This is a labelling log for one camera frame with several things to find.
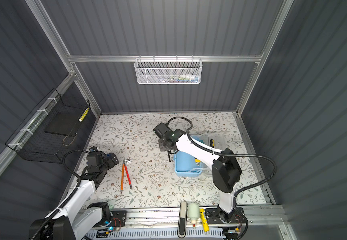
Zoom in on red hex key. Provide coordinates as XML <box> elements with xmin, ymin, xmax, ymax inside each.
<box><xmin>124</xmin><ymin>159</ymin><xmax>132</xmax><ymax>189</ymax></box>

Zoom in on blue plastic tool box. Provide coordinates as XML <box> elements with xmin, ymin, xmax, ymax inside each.
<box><xmin>174</xmin><ymin>135</ymin><xmax>234</xmax><ymax>177</ymax></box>

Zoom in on orange pencil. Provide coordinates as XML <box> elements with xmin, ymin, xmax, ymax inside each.
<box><xmin>120</xmin><ymin>161</ymin><xmax>125</xmax><ymax>195</ymax></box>

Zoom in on small precision screwdriver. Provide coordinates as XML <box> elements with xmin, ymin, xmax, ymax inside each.
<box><xmin>210</xmin><ymin>139</ymin><xmax>215</xmax><ymax>148</ymax></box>

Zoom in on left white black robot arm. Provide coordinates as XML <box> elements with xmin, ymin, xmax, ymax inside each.
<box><xmin>28</xmin><ymin>147</ymin><xmax>119</xmax><ymax>240</ymax></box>

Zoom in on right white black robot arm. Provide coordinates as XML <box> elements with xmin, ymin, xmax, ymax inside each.
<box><xmin>153</xmin><ymin>122</ymin><xmax>242</xmax><ymax>223</ymax></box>

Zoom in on yellow marker in black basket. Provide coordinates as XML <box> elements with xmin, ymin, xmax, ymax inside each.
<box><xmin>78</xmin><ymin>108</ymin><xmax>89</xmax><ymax>122</ymax></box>

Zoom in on black pad in basket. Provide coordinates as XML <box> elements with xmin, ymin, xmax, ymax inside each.
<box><xmin>44</xmin><ymin>113</ymin><xmax>82</xmax><ymax>137</ymax></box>

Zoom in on white glue bottle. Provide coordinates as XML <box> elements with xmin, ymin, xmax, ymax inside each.
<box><xmin>187</xmin><ymin>203</ymin><xmax>200</xmax><ymax>229</ymax></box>

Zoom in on black white handheld device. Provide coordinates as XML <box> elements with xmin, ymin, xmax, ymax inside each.
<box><xmin>177</xmin><ymin>201</ymin><xmax>187</xmax><ymax>239</ymax></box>

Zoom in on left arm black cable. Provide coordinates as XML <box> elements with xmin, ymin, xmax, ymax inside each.
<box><xmin>32</xmin><ymin>149</ymin><xmax>94</xmax><ymax>240</ymax></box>

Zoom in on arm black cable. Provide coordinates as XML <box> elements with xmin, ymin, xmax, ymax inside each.
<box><xmin>166</xmin><ymin>116</ymin><xmax>278</xmax><ymax>240</ymax></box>
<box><xmin>32</xmin><ymin>149</ymin><xmax>94</xmax><ymax>240</ymax></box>

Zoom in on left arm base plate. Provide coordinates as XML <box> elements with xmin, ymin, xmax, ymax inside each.
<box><xmin>93</xmin><ymin>211</ymin><xmax>127</xmax><ymax>228</ymax></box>

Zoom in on black wire mesh basket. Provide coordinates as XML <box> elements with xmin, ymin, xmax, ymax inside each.
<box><xmin>6</xmin><ymin>92</ymin><xmax>90</xmax><ymax>164</ymax></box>

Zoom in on white wire mesh basket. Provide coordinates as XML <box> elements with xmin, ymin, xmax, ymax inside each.
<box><xmin>134</xmin><ymin>59</ymin><xmax>203</xmax><ymax>85</ymax></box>

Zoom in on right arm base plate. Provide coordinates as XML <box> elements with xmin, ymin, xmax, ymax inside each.
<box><xmin>204</xmin><ymin>207</ymin><xmax>247</xmax><ymax>225</ymax></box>

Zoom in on yellow marker on rail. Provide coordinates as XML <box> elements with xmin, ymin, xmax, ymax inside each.
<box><xmin>199</xmin><ymin>208</ymin><xmax>209</xmax><ymax>232</ymax></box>

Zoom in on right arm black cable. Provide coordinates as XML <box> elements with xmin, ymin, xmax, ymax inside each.
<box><xmin>166</xmin><ymin>116</ymin><xmax>278</xmax><ymax>240</ymax></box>

